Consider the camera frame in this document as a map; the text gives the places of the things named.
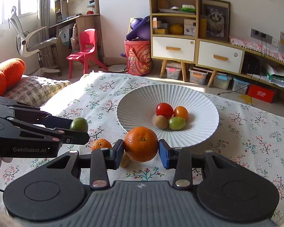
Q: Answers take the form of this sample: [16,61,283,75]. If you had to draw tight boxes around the wooden desk with shelves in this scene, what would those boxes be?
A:
[48,0,105,69]

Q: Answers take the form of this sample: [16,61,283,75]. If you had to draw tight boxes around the framed cat picture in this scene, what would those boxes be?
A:
[200,0,230,42]

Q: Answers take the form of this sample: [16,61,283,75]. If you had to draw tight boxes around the white ribbed plate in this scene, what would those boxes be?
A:
[116,84,219,148]

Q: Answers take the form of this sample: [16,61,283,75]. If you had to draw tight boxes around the black power cable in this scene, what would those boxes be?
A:
[260,36,270,58]

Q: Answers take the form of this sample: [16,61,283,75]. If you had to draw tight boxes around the brown kiwi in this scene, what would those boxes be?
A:
[155,115,168,129]

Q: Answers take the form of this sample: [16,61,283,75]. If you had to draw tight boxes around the white carton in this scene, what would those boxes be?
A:
[184,19,196,36]

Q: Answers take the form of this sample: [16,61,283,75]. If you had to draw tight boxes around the large orange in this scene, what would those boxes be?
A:
[124,127,159,162]

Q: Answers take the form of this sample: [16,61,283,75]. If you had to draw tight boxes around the long curved wooden cabinet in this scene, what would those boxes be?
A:
[241,45,284,109]

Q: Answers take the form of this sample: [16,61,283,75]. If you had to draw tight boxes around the black box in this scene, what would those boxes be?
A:
[241,53,261,75]

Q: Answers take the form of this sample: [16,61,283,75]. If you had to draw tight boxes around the grey patterned curtain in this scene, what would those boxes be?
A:
[37,0,56,69]

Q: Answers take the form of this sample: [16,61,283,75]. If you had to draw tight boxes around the small wooden box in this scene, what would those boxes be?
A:
[153,18,169,35]

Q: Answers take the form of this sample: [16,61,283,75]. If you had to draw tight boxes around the floral tablecloth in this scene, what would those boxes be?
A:
[0,72,284,225]

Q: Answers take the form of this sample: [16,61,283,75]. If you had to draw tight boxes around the tall wooden shelf cabinet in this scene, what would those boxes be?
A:
[149,0,199,82]

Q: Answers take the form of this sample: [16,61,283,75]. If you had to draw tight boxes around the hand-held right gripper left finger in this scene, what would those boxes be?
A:
[39,139,125,190]

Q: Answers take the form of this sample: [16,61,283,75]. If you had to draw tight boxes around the red cardboard box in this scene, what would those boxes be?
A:
[247,84,275,103]

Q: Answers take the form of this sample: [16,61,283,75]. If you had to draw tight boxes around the wooden single drawer cabinet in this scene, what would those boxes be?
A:
[197,38,246,87]

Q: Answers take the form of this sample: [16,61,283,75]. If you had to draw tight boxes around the red plastic chair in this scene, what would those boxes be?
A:
[67,28,108,79]

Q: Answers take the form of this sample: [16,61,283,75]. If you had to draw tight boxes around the knitted checkered blanket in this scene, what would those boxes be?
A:
[3,74,72,108]

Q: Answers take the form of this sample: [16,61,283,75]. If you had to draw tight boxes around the white and green paper bags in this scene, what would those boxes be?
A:
[263,63,284,86]

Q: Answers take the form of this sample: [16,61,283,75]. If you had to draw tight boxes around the bright green jujube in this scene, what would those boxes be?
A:
[168,117,186,130]

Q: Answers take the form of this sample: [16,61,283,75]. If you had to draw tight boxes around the grey wall socket panel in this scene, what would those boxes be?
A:
[250,28,273,44]

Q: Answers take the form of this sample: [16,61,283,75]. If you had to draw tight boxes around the small tangerine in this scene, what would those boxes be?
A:
[173,106,189,121]
[91,139,112,152]

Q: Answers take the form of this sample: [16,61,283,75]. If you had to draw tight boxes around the white drawer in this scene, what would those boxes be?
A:
[198,41,244,74]
[153,37,196,62]

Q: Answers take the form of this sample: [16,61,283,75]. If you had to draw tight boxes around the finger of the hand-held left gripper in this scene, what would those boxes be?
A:
[13,119,90,145]
[0,96,73,129]

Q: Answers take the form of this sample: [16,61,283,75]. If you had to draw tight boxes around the purple ball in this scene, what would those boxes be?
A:
[130,18,152,40]

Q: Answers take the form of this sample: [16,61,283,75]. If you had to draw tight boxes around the white round floor device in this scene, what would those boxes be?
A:
[108,64,127,73]

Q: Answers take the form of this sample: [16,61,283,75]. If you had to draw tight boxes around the orange plush cushion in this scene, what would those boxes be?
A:
[0,58,26,97]

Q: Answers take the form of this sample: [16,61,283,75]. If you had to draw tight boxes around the red tomato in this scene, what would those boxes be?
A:
[156,103,174,120]

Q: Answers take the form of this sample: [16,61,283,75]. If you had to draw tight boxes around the pink lace cloth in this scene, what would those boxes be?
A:
[229,36,284,60]

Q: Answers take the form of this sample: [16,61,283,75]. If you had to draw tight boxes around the clear storage box blue lid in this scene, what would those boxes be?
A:
[232,77,250,94]
[213,73,232,90]

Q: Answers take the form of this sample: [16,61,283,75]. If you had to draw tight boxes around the white office chair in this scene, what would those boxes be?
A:
[8,6,62,77]

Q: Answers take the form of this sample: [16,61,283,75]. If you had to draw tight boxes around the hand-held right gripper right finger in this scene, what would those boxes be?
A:
[158,139,245,187]

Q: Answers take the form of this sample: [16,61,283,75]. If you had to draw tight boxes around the dark green jujube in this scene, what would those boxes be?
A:
[70,117,88,133]

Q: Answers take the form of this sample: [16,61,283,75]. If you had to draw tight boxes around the yellow round jar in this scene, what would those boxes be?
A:
[169,24,184,35]

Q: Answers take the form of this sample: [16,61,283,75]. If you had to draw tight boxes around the red printed bucket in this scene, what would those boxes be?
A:
[124,39,154,76]

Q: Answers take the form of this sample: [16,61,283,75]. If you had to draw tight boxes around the clear storage box pink contents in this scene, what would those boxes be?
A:
[166,63,182,80]

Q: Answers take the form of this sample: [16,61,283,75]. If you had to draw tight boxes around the purple plastic toy frame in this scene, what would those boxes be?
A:
[126,15,152,41]

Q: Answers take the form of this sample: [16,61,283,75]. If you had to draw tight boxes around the yellow box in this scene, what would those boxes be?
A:
[199,18,207,38]

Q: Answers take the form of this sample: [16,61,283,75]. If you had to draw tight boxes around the clear storage box orange contents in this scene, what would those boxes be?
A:
[189,66,209,85]

